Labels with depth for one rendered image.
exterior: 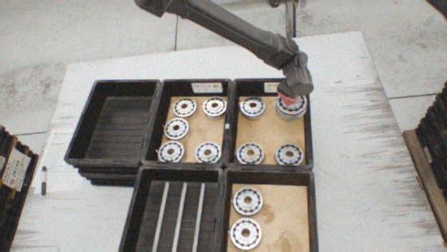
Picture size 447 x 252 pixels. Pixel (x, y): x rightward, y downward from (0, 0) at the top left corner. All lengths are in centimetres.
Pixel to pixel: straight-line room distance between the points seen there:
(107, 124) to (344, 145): 100
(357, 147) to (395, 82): 129
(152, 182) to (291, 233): 53
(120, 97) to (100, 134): 20
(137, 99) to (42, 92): 170
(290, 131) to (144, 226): 64
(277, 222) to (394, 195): 48
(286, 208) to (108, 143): 76
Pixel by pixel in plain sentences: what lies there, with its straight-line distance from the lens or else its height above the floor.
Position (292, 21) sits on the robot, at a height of 68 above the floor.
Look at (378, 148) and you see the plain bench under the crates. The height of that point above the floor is 70.
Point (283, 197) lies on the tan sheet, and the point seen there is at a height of 83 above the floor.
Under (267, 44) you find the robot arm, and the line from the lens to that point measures 88.
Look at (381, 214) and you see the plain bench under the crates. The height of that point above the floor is 70.
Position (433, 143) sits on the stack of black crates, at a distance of 212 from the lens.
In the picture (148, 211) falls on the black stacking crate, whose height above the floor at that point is 83.
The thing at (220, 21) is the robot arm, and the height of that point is 144.
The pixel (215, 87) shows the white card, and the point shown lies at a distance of 139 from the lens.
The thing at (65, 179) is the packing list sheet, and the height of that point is 70.
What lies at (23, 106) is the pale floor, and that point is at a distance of 314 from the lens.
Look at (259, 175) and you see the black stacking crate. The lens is 115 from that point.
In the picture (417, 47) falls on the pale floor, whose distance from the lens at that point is 300.
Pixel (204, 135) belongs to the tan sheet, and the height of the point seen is 83.
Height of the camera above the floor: 194
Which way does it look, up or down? 56 degrees down
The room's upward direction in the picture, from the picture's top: 12 degrees counter-clockwise
